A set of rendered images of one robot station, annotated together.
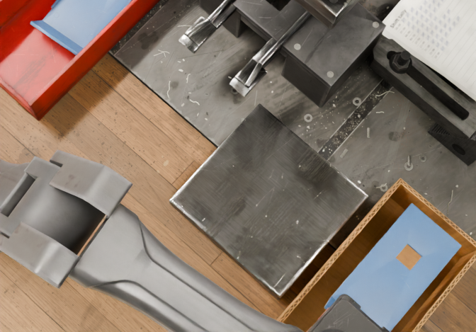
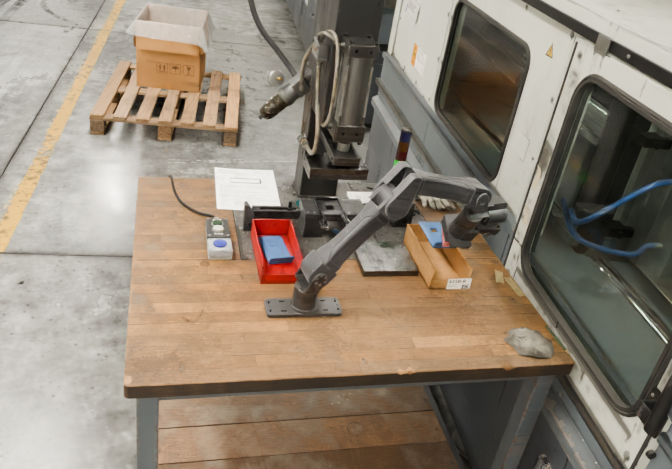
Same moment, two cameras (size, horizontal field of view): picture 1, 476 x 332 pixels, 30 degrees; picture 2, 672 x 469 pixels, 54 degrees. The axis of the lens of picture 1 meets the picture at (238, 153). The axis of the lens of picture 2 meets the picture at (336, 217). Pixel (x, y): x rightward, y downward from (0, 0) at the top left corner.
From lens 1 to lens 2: 1.53 m
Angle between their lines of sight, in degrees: 51
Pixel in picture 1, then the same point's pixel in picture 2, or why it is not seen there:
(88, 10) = (277, 252)
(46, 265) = (415, 176)
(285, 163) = (376, 247)
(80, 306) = (379, 310)
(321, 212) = (398, 250)
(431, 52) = not seen: hidden behind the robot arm
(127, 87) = not seen: hidden behind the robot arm
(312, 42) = (351, 210)
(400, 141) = (390, 232)
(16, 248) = (401, 188)
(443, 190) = not seen: hidden behind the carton
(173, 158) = (348, 268)
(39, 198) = (387, 190)
